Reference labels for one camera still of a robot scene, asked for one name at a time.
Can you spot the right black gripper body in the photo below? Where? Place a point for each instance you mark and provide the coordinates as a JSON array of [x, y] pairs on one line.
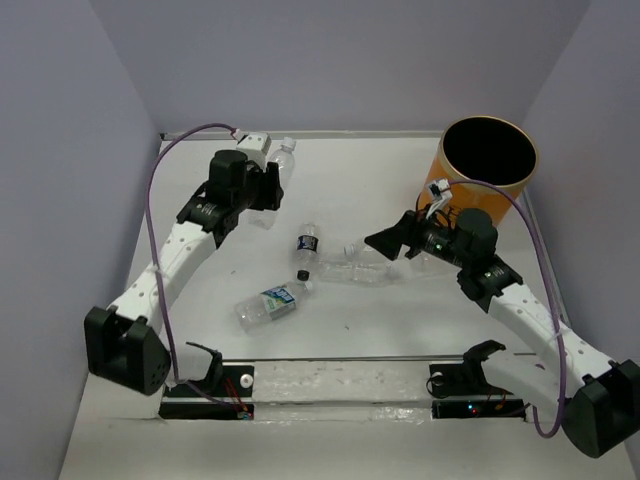
[[436, 241]]

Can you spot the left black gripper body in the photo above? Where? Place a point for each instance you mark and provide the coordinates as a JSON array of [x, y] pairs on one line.
[[250, 197]]

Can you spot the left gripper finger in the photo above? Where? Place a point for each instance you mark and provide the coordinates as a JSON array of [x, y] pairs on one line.
[[272, 174], [274, 197]]

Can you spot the clear bottle white cap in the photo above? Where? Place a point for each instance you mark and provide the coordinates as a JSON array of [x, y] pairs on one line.
[[283, 157]]

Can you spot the blue label black cap bottle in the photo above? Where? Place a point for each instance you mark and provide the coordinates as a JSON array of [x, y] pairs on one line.
[[306, 255]]

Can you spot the green label clear bottle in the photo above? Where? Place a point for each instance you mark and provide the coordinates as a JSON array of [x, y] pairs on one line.
[[272, 305]]

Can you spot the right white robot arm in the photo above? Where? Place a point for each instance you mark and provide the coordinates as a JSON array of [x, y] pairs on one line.
[[594, 398]]

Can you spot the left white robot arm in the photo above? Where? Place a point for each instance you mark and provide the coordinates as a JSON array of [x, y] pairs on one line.
[[128, 342]]

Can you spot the clear bottle near bin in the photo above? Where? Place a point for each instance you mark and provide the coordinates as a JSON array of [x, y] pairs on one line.
[[424, 265]]

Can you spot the orange cylindrical bin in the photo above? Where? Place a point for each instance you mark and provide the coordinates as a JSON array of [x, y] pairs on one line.
[[487, 160]]

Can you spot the clear bottle upper long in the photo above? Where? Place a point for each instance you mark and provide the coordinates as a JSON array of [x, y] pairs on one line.
[[359, 254]]

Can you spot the clear bottle lying centre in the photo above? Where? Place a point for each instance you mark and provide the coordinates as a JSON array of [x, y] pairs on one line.
[[357, 273]]

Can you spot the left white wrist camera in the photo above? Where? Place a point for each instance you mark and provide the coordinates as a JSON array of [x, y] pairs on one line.
[[256, 146]]

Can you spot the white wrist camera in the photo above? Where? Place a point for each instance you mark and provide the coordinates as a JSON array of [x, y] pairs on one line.
[[440, 194], [256, 146]]

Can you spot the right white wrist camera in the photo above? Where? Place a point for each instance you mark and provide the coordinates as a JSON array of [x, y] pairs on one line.
[[440, 194]]

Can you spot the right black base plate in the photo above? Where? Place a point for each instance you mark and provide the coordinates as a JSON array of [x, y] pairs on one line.
[[460, 392]]

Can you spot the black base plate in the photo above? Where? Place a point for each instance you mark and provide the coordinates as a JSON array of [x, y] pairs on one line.
[[460, 392], [231, 399]]

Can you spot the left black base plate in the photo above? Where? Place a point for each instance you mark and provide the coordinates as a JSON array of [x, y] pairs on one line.
[[231, 399]]

